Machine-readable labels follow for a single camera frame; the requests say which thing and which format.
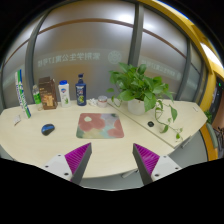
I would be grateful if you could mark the floral pastel mouse pad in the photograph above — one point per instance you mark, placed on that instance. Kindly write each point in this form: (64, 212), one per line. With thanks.
(99, 126)

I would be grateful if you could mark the dark blue pump bottle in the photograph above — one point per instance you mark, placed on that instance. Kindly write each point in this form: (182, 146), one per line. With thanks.
(81, 91)

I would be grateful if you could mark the brown cardboard box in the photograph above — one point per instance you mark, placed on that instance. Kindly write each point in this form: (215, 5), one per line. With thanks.
(48, 93)

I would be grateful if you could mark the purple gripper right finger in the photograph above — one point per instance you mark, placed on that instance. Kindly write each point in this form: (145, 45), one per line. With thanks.
(151, 166)

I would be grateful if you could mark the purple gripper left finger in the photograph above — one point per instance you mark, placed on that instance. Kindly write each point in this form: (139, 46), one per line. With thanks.
(71, 166)

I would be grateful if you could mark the black round desk grommet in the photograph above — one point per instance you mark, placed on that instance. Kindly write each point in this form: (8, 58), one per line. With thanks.
(150, 124)

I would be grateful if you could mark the white shampoo bottle blue cap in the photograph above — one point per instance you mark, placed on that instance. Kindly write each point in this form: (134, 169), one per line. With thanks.
(64, 93)

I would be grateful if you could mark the small white card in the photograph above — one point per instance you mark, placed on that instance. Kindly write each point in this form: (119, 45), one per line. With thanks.
(17, 119)

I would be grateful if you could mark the tall white green tube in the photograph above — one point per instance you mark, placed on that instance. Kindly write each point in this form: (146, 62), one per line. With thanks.
(20, 94)

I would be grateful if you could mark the small round white jar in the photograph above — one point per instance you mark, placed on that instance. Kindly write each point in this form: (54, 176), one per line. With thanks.
(102, 101)

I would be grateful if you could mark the green plastic drink bottle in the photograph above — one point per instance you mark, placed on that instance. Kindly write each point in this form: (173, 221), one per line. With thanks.
(37, 98)

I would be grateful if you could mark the crumpled white tissue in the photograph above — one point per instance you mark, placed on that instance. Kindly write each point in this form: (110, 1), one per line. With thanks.
(92, 102)

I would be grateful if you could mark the green potted pothos plant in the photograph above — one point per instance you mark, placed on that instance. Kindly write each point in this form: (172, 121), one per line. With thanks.
(132, 84)

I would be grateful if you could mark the black blue computer mouse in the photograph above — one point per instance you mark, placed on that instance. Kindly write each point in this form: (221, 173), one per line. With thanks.
(47, 129)

